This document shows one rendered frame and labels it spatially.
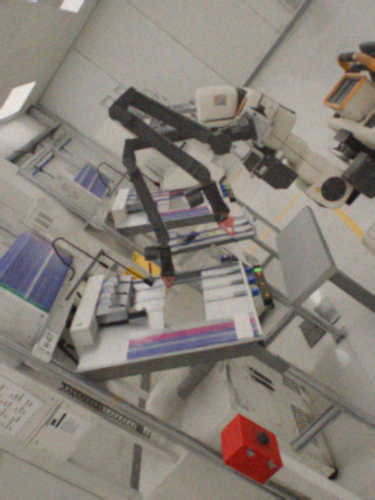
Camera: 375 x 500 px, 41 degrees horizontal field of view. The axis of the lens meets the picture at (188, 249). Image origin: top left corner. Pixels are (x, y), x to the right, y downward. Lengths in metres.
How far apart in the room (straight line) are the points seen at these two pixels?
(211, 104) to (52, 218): 1.61
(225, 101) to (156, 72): 7.70
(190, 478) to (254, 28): 8.40
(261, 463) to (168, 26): 8.63
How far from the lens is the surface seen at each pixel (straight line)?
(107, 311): 2.18
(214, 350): 1.86
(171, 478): 2.28
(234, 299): 2.16
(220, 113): 1.96
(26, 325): 2.00
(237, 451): 1.57
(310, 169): 2.07
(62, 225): 3.26
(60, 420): 2.10
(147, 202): 2.27
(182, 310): 3.45
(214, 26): 9.64
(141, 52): 9.64
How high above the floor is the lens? 1.57
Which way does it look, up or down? 15 degrees down
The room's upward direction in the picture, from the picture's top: 56 degrees counter-clockwise
